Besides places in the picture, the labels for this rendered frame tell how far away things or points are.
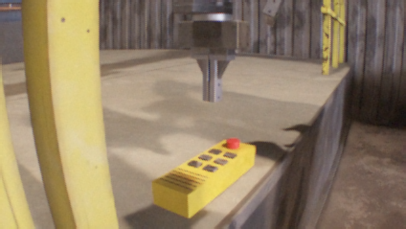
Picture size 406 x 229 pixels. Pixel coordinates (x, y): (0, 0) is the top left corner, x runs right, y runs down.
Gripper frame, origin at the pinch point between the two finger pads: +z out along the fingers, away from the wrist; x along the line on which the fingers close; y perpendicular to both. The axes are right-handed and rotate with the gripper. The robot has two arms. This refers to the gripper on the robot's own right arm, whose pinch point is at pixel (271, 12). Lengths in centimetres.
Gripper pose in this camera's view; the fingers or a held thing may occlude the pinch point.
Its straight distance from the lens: 69.3
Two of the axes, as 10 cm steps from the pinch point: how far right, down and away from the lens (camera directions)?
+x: 2.0, -1.5, 9.7
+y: 8.9, 4.5, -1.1
